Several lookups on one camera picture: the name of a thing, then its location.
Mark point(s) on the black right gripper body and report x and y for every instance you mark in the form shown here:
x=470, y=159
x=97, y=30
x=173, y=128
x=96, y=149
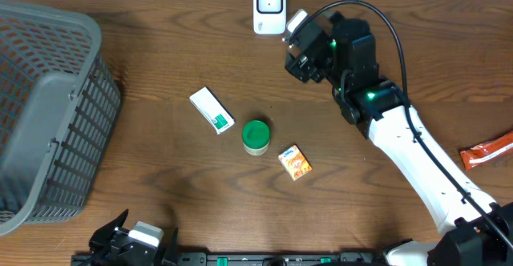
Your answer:
x=321, y=70

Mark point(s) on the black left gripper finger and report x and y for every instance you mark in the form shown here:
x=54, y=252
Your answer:
x=172, y=254
x=104, y=235

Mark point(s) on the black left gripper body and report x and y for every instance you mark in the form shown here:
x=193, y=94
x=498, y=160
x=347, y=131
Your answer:
x=94, y=254

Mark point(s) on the green lidded jar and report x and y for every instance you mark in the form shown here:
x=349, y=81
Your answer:
x=256, y=137

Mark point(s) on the orange juice carton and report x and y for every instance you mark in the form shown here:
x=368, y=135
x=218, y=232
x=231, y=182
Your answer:
x=294, y=162

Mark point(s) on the white green medicine box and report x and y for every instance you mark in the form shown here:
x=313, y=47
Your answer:
x=212, y=109

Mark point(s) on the red Top candy bar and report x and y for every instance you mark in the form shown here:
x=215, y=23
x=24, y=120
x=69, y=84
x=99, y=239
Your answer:
x=487, y=151

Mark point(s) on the white barcode scanner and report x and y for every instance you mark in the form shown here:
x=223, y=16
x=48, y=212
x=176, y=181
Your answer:
x=269, y=16

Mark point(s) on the grey plastic basket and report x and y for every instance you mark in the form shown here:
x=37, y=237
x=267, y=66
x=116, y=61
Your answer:
x=59, y=106

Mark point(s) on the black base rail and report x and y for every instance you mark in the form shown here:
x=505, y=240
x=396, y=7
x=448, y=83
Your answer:
x=224, y=259

